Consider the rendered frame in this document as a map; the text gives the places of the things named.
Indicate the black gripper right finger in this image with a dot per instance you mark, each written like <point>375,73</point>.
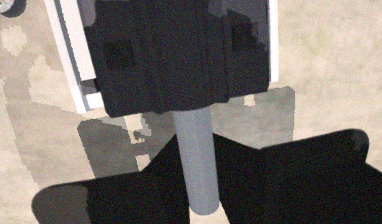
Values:
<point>249,178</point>

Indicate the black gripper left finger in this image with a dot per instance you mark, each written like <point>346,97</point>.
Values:
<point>155,195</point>

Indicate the grey metal shaft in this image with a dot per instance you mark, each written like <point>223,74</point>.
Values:
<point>196,147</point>

